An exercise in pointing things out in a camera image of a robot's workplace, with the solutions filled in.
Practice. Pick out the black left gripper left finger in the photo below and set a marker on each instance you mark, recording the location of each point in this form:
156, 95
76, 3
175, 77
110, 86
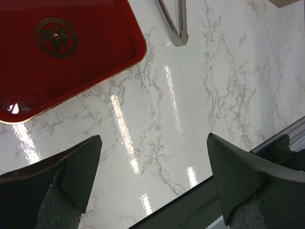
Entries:
52, 193

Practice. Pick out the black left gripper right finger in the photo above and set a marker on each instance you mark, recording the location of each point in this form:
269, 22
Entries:
255, 191

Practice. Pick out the metal tongs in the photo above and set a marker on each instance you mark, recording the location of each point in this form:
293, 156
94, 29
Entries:
178, 38

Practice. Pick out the tan chocolate box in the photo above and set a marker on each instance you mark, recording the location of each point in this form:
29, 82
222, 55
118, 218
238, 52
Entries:
283, 3

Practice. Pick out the red lacquer tray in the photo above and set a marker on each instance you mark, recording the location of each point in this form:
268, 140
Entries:
51, 50

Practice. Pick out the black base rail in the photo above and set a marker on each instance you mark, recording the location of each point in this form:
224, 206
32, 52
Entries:
198, 208

